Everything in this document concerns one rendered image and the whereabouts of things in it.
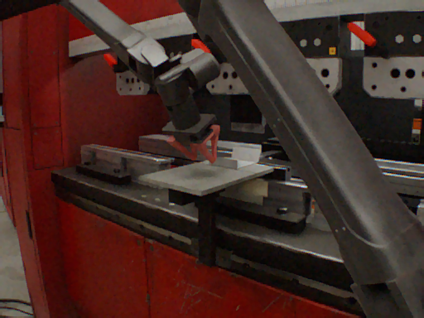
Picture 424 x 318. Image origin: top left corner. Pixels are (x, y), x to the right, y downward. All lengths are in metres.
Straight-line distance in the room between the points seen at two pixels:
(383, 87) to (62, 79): 1.19
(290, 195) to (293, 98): 0.53
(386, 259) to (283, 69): 0.18
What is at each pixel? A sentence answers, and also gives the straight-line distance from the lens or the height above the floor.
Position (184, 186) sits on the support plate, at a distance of 0.65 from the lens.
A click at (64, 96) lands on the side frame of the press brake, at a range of 1.49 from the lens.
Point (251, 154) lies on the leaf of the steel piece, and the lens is 0.90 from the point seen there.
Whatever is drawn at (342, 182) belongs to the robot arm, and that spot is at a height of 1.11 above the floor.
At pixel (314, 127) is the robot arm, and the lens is 0.29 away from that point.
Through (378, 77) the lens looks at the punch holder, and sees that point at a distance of 0.70.
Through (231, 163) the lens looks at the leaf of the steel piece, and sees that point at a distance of 0.81.
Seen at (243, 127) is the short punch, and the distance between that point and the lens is 0.89.
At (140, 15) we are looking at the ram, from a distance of 1.13.
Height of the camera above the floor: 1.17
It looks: 10 degrees down
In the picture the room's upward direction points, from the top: straight up
